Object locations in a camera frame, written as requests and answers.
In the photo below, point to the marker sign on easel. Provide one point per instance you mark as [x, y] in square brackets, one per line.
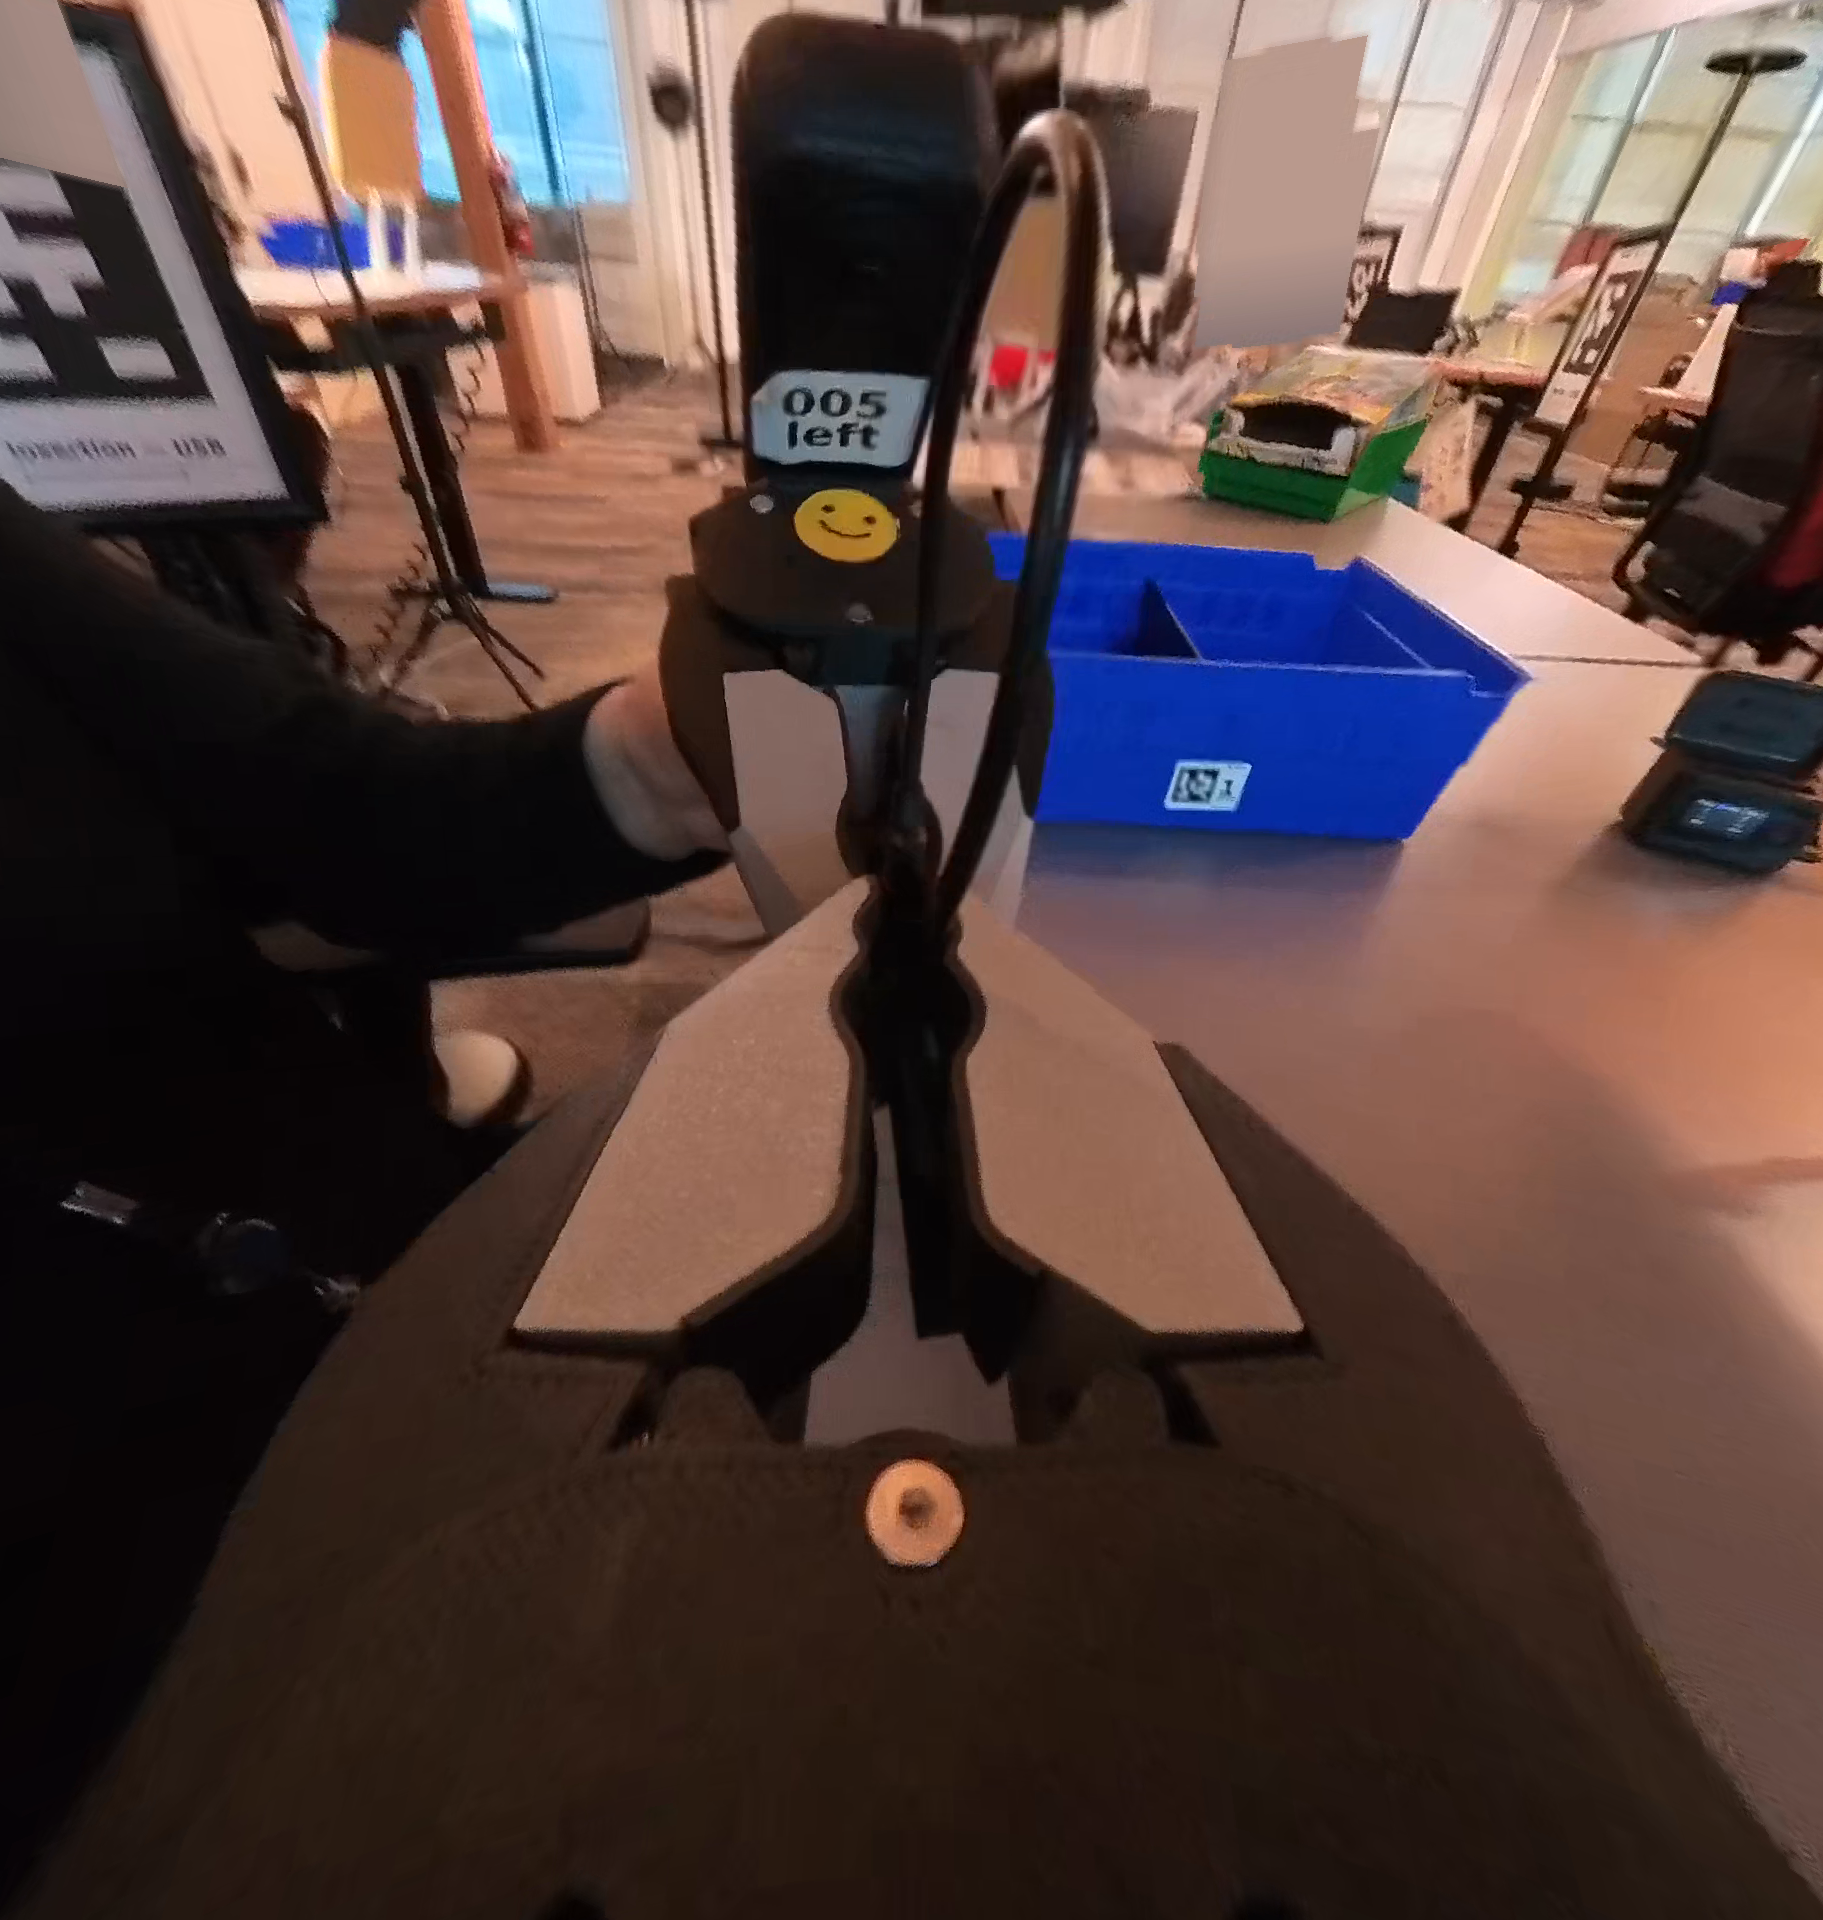
[1610, 321]

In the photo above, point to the person's white shoe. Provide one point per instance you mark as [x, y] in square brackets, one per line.
[477, 1072]

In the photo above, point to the black office chair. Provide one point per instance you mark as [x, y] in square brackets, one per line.
[1720, 495]

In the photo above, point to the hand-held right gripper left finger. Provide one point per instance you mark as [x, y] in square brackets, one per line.
[716, 1170]

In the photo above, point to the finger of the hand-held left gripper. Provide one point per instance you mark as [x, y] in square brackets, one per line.
[785, 765]
[980, 735]

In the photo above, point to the blue plastic bin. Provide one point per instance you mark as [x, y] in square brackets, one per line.
[1270, 720]

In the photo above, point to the green cardboard box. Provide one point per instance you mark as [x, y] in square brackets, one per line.
[1317, 451]

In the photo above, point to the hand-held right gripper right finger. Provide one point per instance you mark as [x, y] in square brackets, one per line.
[1107, 1185]

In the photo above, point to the person's left forearm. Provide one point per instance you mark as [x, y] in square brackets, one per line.
[326, 796]

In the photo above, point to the wooden support post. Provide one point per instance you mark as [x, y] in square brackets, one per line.
[477, 225]

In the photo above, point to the black battery charging case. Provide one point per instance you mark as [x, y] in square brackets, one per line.
[1736, 781]

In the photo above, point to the black floor lamp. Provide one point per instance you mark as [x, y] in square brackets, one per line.
[1759, 63]

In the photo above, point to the black mesh armrest chair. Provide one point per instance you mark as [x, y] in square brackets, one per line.
[551, 930]

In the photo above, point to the framed marker sign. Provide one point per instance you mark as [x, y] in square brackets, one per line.
[101, 270]

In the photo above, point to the person's left hand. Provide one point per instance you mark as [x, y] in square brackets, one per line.
[641, 781]

